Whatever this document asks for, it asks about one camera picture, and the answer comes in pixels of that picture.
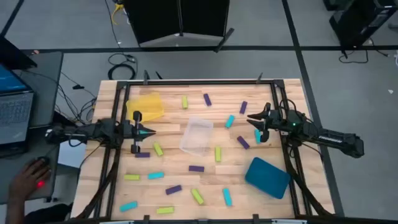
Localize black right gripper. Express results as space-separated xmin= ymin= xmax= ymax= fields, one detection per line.
xmin=247 ymin=102 xmax=289 ymax=143

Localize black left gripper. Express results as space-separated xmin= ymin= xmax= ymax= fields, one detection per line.
xmin=119 ymin=111 xmax=157 ymax=154

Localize person's forearm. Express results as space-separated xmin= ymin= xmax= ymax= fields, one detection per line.
xmin=4 ymin=198 xmax=26 ymax=224

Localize yellow translucent plastic bin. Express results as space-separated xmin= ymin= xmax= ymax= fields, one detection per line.
xmin=126 ymin=92 xmax=165 ymax=123

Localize clear plastic bin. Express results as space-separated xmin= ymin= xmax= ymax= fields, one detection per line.
xmin=179 ymin=116 xmax=214 ymax=157

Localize teal plastic bin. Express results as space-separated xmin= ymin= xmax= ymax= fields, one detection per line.
xmin=244 ymin=157 xmax=292 ymax=200

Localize white sheet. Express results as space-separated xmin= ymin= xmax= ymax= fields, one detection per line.
xmin=57 ymin=139 xmax=87 ymax=169

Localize black computer mouse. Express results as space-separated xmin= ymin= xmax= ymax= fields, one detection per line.
xmin=33 ymin=156 xmax=51 ymax=189

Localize dark grey desk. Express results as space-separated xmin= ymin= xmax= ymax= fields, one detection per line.
xmin=0 ymin=51 xmax=65 ymax=205

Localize black folding partition screen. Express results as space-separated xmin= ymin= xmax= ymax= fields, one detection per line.
xmin=123 ymin=0 xmax=236 ymax=53

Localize person's leg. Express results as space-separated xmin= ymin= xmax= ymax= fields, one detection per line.
xmin=23 ymin=202 xmax=74 ymax=224

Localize person's hand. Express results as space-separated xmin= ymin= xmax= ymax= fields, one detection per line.
xmin=8 ymin=158 xmax=52 ymax=202

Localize grey laptop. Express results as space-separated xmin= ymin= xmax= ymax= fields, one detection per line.
xmin=0 ymin=63 xmax=35 ymax=146

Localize black equipment cabinet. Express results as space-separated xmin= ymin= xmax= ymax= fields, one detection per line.
xmin=323 ymin=0 xmax=398 ymax=49

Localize black monitor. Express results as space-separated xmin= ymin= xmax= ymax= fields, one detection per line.
xmin=0 ymin=34 xmax=38 ymax=71

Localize coiled black floor cable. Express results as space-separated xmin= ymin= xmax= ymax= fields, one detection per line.
xmin=107 ymin=52 xmax=138 ymax=81

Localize black aluminium table frame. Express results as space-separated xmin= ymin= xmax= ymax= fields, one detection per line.
xmin=74 ymin=70 xmax=336 ymax=224

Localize black cable bundle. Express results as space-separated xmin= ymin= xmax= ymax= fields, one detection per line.
xmin=54 ymin=71 xmax=98 ymax=125

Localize yellow cable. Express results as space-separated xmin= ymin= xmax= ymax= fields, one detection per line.
xmin=111 ymin=2 xmax=125 ymax=26

